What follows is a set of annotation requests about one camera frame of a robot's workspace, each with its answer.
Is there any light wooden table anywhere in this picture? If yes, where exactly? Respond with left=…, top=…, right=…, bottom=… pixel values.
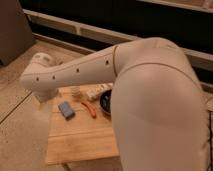
left=46, top=87, right=119, bottom=165

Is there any grey cabinet panel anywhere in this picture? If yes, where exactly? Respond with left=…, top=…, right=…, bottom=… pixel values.
left=0, top=0, right=35, bottom=66

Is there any blue sponge block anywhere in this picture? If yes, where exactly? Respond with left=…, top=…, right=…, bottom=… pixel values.
left=58, top=101, right=75, bottom=120

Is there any black bowl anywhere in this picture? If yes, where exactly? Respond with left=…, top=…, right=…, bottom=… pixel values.
left=99, top=89, right=112, bottom=116

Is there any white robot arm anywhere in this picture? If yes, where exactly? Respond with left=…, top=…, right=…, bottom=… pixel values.
left=20, top=37, right=210, bottom=171

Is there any orange carrot toy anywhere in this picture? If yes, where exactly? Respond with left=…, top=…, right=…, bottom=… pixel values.
left=81, top=101, right=96, bottom=118

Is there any small beige cup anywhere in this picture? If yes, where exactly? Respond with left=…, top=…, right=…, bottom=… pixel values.
left=71, top=86, right=82, bottom=98

